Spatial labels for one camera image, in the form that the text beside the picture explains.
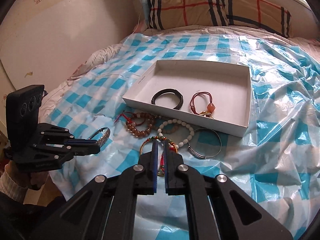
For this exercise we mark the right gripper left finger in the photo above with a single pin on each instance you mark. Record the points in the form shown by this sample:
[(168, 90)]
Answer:
[(105, 208)]

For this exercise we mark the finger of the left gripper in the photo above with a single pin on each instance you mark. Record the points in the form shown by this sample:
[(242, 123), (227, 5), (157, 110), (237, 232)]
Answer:
[(82, 146)]

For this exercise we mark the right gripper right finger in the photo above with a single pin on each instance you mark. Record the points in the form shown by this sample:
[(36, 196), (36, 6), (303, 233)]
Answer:
[(216, 207)]

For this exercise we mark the silver engraved cuff bangle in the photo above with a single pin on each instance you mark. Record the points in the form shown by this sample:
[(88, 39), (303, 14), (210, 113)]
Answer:
[(103, 139)]

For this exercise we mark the thin silver bangle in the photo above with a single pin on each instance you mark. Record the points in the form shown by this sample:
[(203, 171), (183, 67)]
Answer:
[(208, 144)]

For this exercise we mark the white knit sleeve forearm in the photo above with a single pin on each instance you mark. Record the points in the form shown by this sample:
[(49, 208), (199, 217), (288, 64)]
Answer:
[(12, 189)]

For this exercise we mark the left hand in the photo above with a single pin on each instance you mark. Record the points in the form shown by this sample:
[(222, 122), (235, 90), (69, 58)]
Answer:
[(33, 181)]

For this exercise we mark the blue checkered plastic sheet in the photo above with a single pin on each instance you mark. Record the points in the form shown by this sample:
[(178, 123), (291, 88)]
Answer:
[(266, 84)]

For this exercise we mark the white shallow cardboard box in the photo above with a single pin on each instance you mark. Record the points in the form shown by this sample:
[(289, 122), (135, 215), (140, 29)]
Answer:
[(209, 94)]

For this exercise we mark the plaid beige pillow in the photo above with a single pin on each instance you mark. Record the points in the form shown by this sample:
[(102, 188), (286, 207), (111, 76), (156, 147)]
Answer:
[(261, 14)]

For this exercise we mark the black camera box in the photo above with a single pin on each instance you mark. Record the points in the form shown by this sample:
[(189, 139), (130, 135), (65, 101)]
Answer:
[(22, 111)]

